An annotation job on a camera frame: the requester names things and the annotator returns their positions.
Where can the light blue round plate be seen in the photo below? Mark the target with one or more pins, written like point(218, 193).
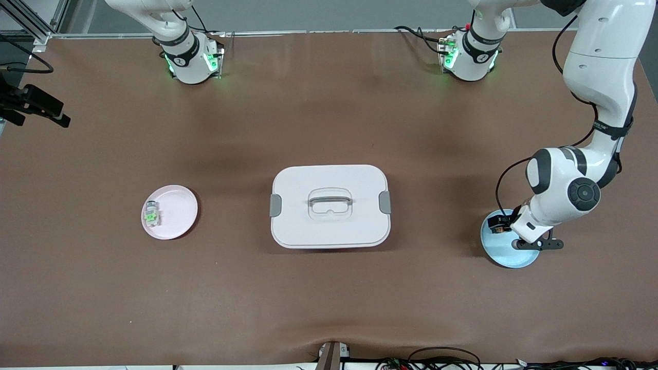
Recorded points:
point(506, 257)

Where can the green and white switch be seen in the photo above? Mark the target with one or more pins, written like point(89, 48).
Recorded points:
point(151, 216)

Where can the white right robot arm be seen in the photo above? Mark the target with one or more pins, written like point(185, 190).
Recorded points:
point(190, 61)

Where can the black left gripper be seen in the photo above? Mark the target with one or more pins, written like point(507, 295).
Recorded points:
point(504, 222)

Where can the white lidded container grey latches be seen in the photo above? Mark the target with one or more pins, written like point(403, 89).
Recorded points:
point(329, 226)

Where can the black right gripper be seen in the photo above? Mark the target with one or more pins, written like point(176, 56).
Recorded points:
point(32, 100)

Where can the pink round plate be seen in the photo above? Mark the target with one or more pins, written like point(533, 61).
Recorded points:
point(177, 213)

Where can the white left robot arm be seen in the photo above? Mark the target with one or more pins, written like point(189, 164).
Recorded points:
point(601, 61)

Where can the metal table edge bracket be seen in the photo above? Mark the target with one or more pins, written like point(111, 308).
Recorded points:
point(331, 357)

